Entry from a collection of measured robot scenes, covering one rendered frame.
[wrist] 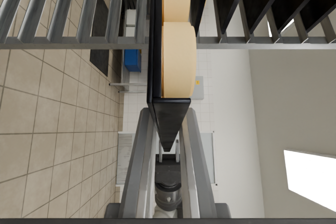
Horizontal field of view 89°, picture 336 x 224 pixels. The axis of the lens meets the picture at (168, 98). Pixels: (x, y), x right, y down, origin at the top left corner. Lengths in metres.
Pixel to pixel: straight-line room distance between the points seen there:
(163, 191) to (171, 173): 0.06
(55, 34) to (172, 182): 0.60
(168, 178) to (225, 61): 3.92
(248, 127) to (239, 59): 1.57
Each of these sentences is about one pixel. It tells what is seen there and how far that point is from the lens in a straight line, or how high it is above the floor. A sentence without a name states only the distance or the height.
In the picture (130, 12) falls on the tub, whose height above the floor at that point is 0.32.
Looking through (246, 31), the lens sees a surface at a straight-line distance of 0.65.
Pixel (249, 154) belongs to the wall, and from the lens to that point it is 4.20.
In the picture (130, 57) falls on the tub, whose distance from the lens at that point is 3.51.
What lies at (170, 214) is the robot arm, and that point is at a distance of 0.63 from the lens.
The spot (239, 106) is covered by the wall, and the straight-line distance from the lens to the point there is 4.14.
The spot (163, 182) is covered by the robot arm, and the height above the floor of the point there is 1.04.
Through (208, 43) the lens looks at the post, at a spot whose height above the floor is 1.18.
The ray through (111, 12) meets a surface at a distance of 0.68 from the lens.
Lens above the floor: 1.05
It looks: 1 degrees up
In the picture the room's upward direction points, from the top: 90 degrees clockwise
